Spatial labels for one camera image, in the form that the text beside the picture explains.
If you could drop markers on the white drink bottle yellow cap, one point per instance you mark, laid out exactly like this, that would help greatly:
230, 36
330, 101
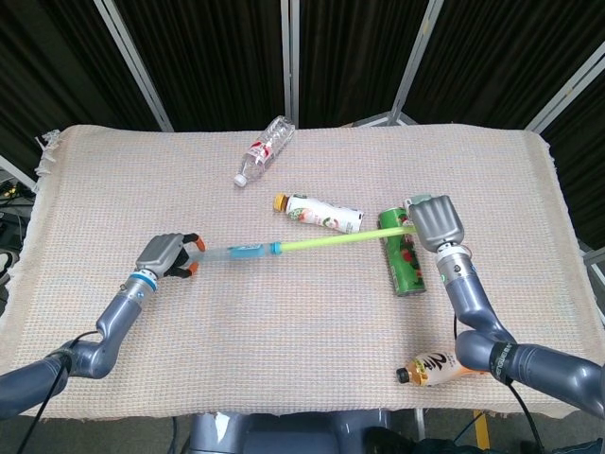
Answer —
321, 214

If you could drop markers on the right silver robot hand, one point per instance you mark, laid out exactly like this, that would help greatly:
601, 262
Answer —
437, 222

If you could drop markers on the pink woven table cloth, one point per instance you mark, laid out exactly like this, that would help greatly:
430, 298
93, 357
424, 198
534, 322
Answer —
283, 321

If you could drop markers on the clear water bottle red label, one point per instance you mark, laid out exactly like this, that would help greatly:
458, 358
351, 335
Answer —
264, 150

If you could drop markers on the green drink can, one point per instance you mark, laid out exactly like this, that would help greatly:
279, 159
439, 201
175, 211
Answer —
402, 265

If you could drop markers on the clear plastic tube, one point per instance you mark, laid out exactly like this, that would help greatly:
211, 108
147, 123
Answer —
236, 253

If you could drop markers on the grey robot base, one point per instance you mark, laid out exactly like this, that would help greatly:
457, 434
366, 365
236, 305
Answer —
293, 432

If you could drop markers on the orange juice bottle black cap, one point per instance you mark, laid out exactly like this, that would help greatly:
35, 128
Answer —
430, 369

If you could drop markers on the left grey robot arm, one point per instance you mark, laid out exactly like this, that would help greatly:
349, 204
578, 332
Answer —
108, 331

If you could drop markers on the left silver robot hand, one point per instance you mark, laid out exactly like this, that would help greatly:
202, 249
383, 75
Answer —
160, 253

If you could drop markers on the black folding screen panel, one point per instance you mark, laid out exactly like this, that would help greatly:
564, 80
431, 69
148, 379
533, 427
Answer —
583, 165
52, 66
496, 61
354, 57
203, 61

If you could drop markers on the small clear bottle grey label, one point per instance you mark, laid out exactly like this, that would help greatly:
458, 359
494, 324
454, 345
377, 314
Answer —
418, 198

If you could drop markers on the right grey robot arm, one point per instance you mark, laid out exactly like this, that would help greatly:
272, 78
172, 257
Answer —
491, 340

